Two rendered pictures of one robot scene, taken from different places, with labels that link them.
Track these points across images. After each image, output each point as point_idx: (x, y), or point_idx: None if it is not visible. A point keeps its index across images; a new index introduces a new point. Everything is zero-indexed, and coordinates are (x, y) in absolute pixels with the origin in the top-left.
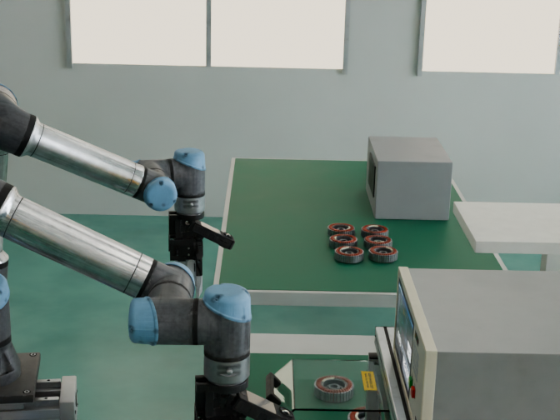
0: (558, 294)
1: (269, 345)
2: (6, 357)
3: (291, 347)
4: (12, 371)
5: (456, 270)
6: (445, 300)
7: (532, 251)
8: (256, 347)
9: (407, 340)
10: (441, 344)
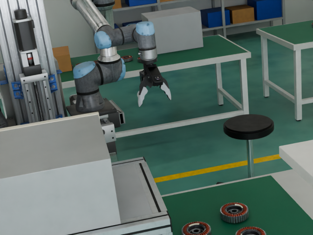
0: (57, 157)
1: (291, 181)
2: (83, 100)
3: (295, 189)
4: (84, 107)
5: (98, 125)
6: (42, 129)
7: (302, 175)
8: (285, 178)
9: None
10: None
